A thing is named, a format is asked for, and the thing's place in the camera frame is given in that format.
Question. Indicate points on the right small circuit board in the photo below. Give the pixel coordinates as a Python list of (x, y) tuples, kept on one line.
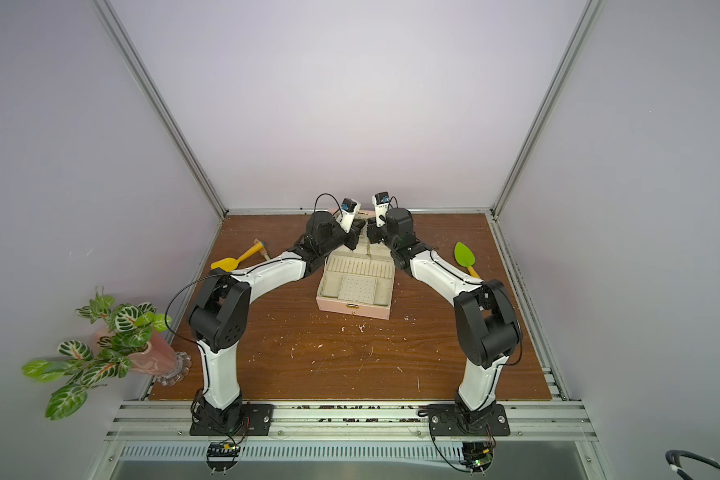
[(477, 457)]

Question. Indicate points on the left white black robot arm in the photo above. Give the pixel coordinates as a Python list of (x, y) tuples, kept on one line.
[(219, 317)]

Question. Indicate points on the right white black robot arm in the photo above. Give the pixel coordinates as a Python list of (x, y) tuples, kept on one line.
[(487, 328)]

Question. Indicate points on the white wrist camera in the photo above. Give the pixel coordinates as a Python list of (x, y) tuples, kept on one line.
[(381, 204), (347, 212)]

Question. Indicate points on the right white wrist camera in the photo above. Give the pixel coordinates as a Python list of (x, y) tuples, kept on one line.
[(381, 204)]

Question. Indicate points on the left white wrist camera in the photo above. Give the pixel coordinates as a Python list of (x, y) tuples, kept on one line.
[(347, 212)]

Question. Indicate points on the aluminium rail frame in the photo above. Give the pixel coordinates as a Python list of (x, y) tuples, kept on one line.
[(348, 430)]

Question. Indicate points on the yellow toy shovel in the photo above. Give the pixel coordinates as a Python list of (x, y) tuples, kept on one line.
[(230, 264)]

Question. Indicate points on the left small circuit board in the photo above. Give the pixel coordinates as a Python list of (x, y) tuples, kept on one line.
[(222, 456)]

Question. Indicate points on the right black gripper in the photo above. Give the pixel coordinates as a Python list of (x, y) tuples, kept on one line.
[(375, 231)]

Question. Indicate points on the potted variegated plant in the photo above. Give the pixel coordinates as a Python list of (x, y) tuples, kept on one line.
[(132, 341)]

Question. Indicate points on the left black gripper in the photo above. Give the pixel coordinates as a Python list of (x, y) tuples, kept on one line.
[(350, 236)]

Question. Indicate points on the green toy trowel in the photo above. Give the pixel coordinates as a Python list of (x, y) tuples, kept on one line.
[(465, 258)]

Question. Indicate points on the pink jewelry box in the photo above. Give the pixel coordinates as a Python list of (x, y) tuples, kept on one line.
[(358, 282)]

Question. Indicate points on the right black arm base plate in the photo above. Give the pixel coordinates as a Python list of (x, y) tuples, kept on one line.
[(454, 420)]

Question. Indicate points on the small circuit board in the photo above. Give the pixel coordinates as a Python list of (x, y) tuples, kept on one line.
[(222, 456), (477, 457)]

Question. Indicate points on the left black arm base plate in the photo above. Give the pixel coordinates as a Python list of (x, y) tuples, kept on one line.
[(236, 420)]

